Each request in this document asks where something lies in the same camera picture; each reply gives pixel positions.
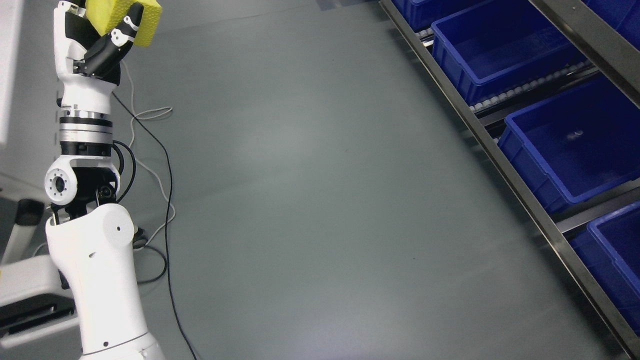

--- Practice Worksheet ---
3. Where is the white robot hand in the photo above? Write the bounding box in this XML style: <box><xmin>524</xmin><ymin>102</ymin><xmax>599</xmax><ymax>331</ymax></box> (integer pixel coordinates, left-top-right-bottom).
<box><xmin>54</xmin><ymin>1</ymin><xmax>145</xmax><ymax>85</ymax></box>

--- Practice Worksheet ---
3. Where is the yellow foam block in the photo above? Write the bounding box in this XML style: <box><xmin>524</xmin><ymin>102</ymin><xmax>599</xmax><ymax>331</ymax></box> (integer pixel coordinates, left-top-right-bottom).
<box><xmin>85</xmin><ymin>0</ymin><xmax>164</xmax><ymax>48</ymax></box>

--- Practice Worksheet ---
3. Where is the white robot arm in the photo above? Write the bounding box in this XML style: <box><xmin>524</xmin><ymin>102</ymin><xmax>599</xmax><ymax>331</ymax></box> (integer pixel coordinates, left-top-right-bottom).
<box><xmin>44</xmin><ymin>0</ymin><xmax>165</xmax><ymax>360</ymax></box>

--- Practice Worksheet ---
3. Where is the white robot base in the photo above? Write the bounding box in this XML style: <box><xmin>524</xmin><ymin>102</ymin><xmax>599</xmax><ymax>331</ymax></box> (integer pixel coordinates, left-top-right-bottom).
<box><xmin>1</xmin><ymin>175</ymin><xmax>79</xmax><ymax>351</ymax></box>

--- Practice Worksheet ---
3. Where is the blue plastic bin middle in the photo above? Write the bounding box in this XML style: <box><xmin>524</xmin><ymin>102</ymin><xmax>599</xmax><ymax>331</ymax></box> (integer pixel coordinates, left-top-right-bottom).
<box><xmin>431</xmin><ymin>0</ymin><xmax>585</xmax><ymax>106</ymax></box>

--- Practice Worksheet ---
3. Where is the blue plastic bin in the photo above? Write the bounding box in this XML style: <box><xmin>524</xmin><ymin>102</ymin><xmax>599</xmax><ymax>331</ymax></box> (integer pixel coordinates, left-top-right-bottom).
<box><xmin>392</xmin><ymin>0</ymin><xmax>480</xmax><ymax>32</ymax></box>
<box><xmin>497</xmin><ymin>76</ymin><xmax>640</xmax><ymax>214</ymax></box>
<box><xmin>431</xmin><ymin>0</ymin><xmax>585</xmax><ymax>106</ymax></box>

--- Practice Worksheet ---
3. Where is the steel roller shelf rack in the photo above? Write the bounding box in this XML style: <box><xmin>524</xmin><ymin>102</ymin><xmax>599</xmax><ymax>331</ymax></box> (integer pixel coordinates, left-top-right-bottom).
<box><xmin>379</xmin><ymin>0</ymin><xmax>639</xmax><ymax>360</ymax></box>

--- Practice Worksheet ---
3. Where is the blue plastic bin left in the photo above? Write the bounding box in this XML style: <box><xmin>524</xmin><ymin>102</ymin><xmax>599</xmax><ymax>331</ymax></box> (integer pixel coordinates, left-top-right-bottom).
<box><xmin>392</xmin><ymin>0</ymin><xmax>480</xmax><ymax>32</ymax></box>

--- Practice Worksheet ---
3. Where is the blue plastic bin right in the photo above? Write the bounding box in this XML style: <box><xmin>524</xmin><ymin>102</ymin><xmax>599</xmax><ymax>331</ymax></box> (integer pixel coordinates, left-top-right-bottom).
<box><xmin>497</xmin><ymin>76</ymin><xmax>640</xmax><ymax>214</ymax></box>

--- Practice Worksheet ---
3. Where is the white cable on floor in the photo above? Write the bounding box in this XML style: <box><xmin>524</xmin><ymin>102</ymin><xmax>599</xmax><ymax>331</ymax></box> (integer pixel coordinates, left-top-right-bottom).
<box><xmin>120</xmin><ymin>60</ymin><xmax>177</xmax><ymax>246</ymax></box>

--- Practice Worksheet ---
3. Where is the black cable on floor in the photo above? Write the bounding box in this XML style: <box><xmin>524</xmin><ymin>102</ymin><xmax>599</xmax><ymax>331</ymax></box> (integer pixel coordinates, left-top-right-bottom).
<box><xmin>111</xmin><ymin>92</ymin><xmax>198</xmax><ymax>360</ymax></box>

